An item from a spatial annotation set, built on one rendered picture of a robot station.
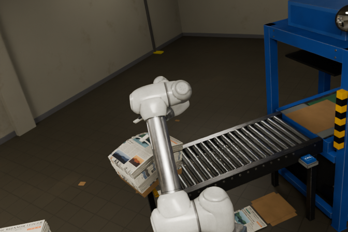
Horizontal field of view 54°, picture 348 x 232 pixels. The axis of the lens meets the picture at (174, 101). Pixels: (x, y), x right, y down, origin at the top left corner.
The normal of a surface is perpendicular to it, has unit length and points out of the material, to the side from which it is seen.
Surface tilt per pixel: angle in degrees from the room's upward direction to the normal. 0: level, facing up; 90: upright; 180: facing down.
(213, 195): 6
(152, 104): 57
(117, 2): 90
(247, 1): 90
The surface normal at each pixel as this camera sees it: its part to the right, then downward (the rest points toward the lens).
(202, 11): -0.55, 0.45
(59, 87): 0.82, 0.14
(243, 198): -0.15, -0.88
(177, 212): 0.03, -0.28
